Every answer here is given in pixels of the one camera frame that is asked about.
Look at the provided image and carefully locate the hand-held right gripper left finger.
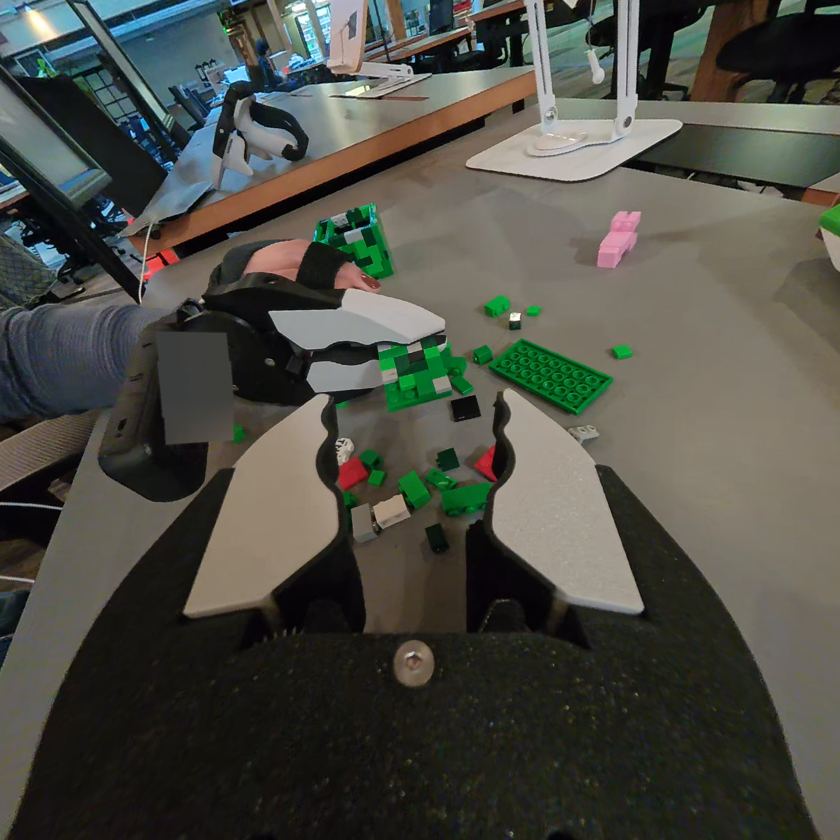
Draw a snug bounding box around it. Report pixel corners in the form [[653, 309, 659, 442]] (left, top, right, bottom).
[[181, 392, 347, 620]]

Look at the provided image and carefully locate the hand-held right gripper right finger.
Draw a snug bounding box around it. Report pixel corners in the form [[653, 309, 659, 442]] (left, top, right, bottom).
[[486, 387, 647, 618]]

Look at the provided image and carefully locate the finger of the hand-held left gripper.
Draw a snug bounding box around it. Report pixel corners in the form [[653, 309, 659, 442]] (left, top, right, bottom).
[[292, 348, 395, 395], [268, 289, 449, 358]]

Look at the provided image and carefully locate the green checkered brick panel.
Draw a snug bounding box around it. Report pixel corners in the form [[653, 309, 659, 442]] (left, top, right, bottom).
[[377, 333, 470, 414]]

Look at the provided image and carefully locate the person's left forearm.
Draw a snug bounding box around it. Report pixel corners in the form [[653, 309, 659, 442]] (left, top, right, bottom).
[[0, 304, 168, 424]]

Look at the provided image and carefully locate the grey desk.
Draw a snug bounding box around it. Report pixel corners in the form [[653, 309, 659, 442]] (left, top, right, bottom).
[[0, 98, 840, 840]]

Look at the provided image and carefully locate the person's left hand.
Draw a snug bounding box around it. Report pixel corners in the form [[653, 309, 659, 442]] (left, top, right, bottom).
[[244, 238, 383, 294]]

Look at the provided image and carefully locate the green checkered brick cube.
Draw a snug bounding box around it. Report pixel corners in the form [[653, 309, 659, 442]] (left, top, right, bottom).
[[314, 203, 396, 281]]

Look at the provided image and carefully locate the long green toy brick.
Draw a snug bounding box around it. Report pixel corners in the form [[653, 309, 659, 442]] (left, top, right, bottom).
[[440, 482, 494, 517]]

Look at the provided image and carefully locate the white toy brick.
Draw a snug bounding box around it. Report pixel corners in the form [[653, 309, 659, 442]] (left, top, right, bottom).
[[371, 494, 412, 530]]

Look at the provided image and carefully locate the large green studded plate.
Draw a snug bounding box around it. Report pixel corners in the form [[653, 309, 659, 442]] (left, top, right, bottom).
[[488, 338, 615, 417]]

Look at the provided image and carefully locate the grey table with wooden edge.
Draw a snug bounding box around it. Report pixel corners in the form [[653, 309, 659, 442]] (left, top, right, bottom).
[[125, 66, 542, 258]]

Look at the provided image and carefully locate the pink toy pig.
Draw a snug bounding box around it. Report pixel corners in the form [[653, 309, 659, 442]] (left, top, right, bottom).
[[596, 210, 644, 269]]

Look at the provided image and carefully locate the white book stand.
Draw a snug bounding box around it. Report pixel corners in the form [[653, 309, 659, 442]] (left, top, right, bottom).
[[465, 0, 685, 183]]

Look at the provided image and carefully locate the black framed screen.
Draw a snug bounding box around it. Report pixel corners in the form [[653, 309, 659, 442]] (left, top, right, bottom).
[[0, 62, 170, 217]]

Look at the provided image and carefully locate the pale tan book stand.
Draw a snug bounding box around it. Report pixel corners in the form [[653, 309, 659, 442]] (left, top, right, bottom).
[[325, 0, 434, 101]]

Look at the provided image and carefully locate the green cardboard toy box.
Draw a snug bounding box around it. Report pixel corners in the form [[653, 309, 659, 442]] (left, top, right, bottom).
[[815, 203, 840, 274]]

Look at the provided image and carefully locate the black office chair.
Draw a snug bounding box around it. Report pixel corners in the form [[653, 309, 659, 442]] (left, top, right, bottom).
[[714, 0, 840, 105]]

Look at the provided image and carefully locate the grey woven strap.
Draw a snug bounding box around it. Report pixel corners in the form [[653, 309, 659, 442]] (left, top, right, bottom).
[[0, 408, 101, 492]]

